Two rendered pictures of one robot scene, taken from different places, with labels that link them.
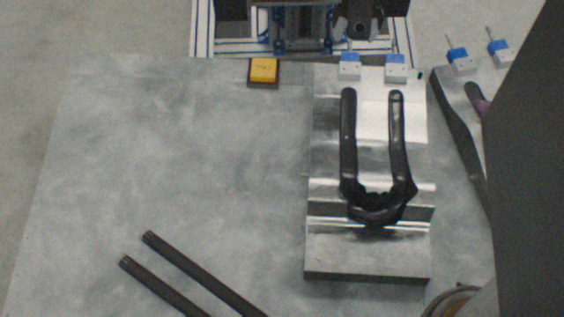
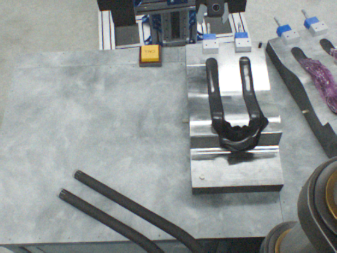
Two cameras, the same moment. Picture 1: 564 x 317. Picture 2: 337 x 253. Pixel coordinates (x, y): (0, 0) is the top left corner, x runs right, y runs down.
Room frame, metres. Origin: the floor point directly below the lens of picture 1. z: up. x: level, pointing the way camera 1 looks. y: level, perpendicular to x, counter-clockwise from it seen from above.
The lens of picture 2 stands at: (0.00, 0.01, 1.91)
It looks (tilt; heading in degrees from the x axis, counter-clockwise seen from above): 61 degrees down; 359
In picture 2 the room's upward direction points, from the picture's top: 5 degrees counter-clockwise
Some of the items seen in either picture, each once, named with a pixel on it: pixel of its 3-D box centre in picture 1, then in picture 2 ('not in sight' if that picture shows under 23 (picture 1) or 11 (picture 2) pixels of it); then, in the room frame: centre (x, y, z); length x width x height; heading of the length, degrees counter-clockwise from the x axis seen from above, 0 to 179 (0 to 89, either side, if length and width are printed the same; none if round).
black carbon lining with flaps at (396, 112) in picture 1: (375, 147); (234, 96); (0.64, -0.20, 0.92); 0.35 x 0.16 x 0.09; 176
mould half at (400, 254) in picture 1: (367, 164); (230, 109); (0.63, -0.19, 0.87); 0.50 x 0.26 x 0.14; 176
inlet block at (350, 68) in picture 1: (349, 58); (209, 38); (0.90, -0.16, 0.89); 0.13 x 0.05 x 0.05; 176
